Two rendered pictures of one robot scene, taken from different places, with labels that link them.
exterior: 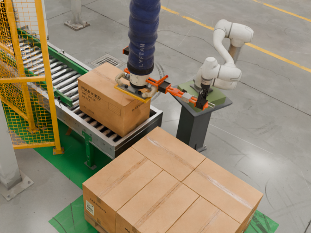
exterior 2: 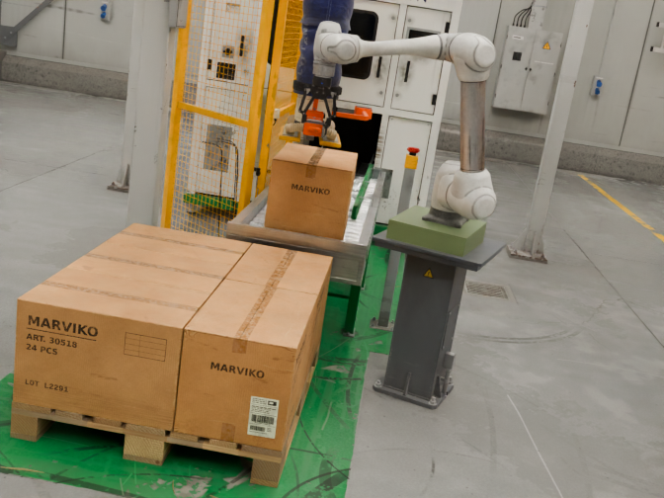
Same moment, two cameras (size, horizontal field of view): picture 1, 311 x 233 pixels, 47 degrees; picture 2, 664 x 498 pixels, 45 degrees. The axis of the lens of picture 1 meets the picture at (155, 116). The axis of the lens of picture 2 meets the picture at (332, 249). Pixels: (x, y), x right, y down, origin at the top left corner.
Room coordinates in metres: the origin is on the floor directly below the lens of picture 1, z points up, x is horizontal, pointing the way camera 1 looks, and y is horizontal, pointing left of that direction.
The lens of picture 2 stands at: (0.62, -3.22, 1.62)
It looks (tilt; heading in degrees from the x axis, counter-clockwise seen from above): 15 degrees down; 58
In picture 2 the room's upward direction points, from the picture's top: 9 degrees clockwise
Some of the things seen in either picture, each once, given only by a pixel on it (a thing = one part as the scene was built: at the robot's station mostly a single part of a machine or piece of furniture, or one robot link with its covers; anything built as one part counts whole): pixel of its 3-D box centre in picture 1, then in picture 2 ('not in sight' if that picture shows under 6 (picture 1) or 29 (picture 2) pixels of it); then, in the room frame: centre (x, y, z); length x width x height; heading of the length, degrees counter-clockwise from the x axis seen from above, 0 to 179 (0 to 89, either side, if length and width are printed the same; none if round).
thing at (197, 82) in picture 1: (205, 75); (453, 185); (2.91, -0.44, 1.01); 0.18 x 0.16 x 0.22; 79
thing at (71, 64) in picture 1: (60, 54); (369, 188); (3.59, 1.23, 0.60); 1.60 x 0.10 x 0.09; 55
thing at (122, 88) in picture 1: (132, 90); (290, 130); (2.42, 0.22, 1.10); 0.34 x 0.10 x 0.05; 62
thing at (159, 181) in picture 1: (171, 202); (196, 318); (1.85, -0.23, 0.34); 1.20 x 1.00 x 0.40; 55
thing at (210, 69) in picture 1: (211, 67); (328, 41); (2.22, -0.37, 1.55); 0.13 x 0.11 x 0.16; 79
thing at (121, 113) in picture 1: (114, 98); (312, 193); (2.70, 0.42, 0.75); 0.60 x 0.40 x 0.40; 57
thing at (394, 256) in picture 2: not in sight; (396, 242); (3.23, 0.32, 0.50); 0.07 x 0.07 x 1.00; 55
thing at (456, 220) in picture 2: (200, 84); (447, 213); (2.93, -0.42, 0.87); 0.22 x 0.18 x 0.06; 39
